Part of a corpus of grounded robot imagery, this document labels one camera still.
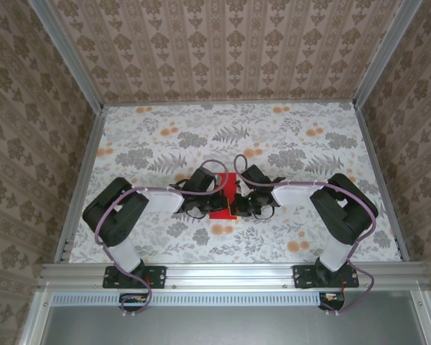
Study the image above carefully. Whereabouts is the grey metal panel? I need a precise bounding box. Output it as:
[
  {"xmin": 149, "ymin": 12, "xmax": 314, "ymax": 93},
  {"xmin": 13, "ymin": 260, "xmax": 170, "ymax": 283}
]
[{"xmin": 19, "ymin": 290, "xmax": 431, "ymax": 345}]

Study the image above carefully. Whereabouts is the small black circuit board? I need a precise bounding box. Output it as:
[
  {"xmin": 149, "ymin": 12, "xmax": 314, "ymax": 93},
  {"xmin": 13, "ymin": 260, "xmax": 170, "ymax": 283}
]
[
  {"xmin": 119, "ymin": 293, "xmax": 154, "ymax": 313},
  {"xmin": 318, "ymin": 291, "xmax": 346, "ymax": 312}
]

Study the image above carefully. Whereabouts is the floral patterned table cover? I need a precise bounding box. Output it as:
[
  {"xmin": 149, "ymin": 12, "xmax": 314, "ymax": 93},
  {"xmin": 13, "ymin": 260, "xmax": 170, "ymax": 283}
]
[{"xmin": 62, "ymin": 101, "xmax": 403, "ymax": 265}]

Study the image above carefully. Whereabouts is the aluminium frame post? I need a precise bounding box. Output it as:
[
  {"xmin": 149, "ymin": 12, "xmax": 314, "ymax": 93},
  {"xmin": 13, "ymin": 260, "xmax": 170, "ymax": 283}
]
[
  {"xmin": 352, "ymin": 0, "xmax": 417, "ymax": 107},
  {"xmin": 27, "ymin": 0, "xmax": 105, "ymax": 111}
]

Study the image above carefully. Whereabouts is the aluminium mounting rail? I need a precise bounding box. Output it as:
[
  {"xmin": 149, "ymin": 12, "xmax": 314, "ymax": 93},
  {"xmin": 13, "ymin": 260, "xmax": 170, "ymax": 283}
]
[{"xmin": 39, "ymin": 262, "xmax": 430, "ymax": 290}]

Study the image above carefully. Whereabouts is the aluminium side rail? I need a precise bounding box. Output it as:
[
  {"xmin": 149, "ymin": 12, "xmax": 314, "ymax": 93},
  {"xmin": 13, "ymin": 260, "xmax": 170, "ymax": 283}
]
[
  {"xmin": 355, "ymin": 103, "xmax": 411, "ymax": 262},
  {"xmin": 53, "ymin": 106, "xmax": 107, "ymax": 263}
]

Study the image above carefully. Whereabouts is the grey slotted cable duct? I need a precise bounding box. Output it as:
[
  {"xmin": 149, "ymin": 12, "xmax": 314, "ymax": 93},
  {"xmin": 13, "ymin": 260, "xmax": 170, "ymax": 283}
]
[{"xmin": 52, "ymin": 291, "xmax": 323, "ymax": 307}]

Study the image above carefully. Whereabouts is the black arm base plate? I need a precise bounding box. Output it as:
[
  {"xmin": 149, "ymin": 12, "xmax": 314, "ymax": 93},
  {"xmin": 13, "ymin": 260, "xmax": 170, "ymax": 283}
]
[
  {"xmin": 103, "ymin": 264, "xmax": 167, "ymax": 289},
  {"xmin": 293, "ymin": 264, "xmax": 360, "ymax": 289}
]

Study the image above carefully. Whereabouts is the red square paper sheet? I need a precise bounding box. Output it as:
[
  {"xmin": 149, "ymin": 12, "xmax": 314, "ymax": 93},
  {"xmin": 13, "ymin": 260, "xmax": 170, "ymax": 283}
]
[{"xmin": 208, "ymin": 172, "xmax": 238, "ymax": 221}]

